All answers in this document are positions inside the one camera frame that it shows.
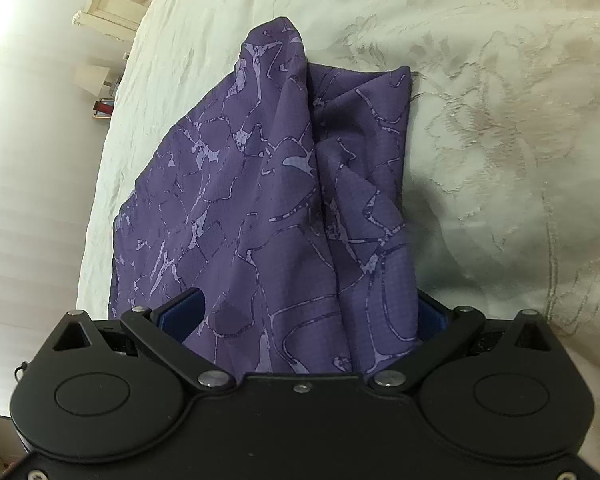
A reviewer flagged small white table lamp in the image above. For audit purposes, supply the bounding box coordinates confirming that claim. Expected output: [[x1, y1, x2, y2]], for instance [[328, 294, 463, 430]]
[[74, 64, 112, 100]]

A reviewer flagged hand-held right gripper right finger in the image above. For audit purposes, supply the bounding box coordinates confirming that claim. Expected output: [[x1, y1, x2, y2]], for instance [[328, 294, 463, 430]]
[[364, 292, 552, 392]]

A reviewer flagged purple marbled hoodie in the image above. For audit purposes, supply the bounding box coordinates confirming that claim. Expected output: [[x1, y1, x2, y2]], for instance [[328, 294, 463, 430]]
[[107, 16, 423, 376]]

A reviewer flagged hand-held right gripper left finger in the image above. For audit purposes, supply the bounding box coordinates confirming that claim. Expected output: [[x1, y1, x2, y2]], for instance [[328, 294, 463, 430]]
[[52, 288, 234, 392]]

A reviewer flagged cream embroidered bedspread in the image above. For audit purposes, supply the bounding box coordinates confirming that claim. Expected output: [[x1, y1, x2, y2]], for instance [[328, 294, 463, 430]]
[[75, 0, 600, 361]]

